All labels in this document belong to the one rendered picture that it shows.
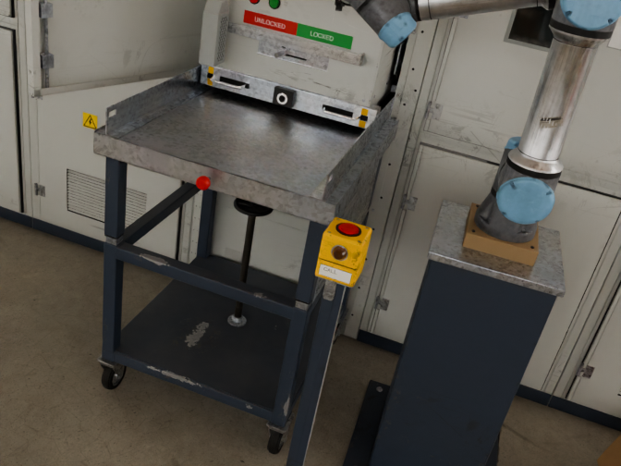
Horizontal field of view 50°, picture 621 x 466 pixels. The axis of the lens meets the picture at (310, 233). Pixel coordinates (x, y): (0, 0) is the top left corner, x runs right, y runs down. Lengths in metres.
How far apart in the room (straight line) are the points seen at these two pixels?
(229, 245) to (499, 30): 1.19
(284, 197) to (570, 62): 0.65
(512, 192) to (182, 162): 0.74
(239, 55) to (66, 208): 1.10
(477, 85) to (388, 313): 0.85
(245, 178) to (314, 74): 0.50
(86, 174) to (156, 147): 1.04
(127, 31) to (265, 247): 0.88
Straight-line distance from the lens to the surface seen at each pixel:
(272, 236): 2.39
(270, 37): 1.91
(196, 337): 2.11
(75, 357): 2.30
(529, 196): 1.47
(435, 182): 2.13
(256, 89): 1.99
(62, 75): 1.98
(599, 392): 2.47
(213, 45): 1.91
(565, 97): 1.42
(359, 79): 1.89
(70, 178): 2.72
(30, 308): 2.51
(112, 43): 2.04
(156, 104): 1.87
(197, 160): 1.59
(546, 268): 1.69
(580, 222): 2.15
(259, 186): 1.53
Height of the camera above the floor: 1.50
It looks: 29 degrees down
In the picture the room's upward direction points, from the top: 11 degrees clockwise
